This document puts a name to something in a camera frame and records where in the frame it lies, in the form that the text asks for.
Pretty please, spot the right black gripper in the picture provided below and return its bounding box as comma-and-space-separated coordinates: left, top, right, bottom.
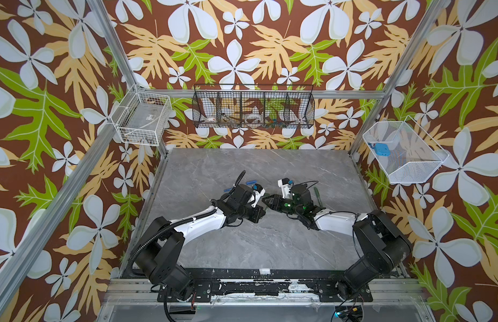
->
262, 194, 303, 217

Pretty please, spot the white mesh basket right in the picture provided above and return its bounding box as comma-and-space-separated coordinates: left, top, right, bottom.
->
363, 121, 449, 185

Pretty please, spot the blue object in basket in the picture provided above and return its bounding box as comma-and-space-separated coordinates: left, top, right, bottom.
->
373, 143, 391, 157

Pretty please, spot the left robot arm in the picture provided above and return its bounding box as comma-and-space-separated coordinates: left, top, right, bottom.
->
126, 184, 265, 301

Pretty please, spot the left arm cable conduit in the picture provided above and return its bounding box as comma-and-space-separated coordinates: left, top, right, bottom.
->
126, 170, 246, 279

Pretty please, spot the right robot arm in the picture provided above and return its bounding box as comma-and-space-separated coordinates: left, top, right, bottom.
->
262, 182, 413, 301

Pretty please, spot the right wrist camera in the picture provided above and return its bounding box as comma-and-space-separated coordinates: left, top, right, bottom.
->
278, 178, 294, 199

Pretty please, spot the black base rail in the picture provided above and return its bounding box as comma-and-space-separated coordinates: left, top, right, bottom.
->
160, 267, 374, 303

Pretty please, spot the white wire basket left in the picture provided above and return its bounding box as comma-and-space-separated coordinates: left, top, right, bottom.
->
112, 85, 173, 146

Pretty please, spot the light green pen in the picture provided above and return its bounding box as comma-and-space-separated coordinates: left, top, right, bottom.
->
313, 186, 324, 207

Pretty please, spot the black wire basket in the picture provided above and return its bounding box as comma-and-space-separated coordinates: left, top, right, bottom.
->
191, 83, 316, 129

